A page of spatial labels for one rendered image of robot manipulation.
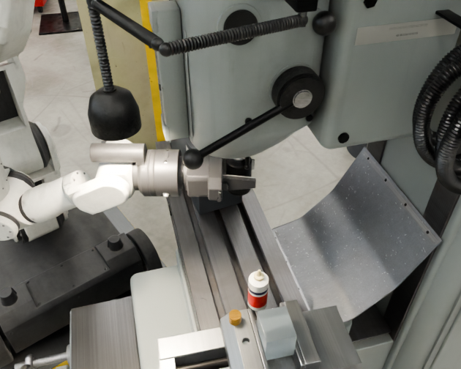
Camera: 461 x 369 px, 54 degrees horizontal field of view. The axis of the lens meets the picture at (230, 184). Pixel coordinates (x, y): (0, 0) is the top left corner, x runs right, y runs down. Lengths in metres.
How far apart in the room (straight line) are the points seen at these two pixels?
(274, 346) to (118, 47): 2.02
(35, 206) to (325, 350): 0.61
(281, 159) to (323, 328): 2.09
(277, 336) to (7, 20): 0.67
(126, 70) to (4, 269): 1.34
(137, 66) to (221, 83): 2.00
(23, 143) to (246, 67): 0.82
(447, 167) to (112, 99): 0.44
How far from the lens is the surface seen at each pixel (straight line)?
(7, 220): 0.97
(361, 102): 0.70
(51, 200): 0.93
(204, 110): 0.66
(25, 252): 1.73
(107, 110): 0.64
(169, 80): 0.69
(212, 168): 0.82
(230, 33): 0.49
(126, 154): 0.82
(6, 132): 1.30
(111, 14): 0.55
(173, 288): 1.16
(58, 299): 1.54
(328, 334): 0.90
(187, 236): 1.12
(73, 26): 4.95
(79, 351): 1.22
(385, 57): 0.68
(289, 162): 2.89
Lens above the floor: 1.77
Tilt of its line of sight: 41 degrees down
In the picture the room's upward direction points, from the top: straight up
